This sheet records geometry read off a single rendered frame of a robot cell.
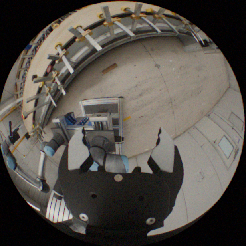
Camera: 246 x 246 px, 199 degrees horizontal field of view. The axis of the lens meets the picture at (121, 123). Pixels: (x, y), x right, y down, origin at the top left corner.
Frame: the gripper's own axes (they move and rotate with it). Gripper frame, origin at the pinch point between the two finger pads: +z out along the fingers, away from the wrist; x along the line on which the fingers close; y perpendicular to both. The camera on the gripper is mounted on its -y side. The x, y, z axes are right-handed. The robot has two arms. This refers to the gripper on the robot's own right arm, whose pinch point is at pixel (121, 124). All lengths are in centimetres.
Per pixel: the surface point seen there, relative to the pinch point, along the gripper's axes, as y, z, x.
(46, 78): -30, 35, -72
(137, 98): 17, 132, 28
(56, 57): -42, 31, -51
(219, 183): 103, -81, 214
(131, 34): -48, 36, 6
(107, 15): -67, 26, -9
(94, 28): -81, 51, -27
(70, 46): -65, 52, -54
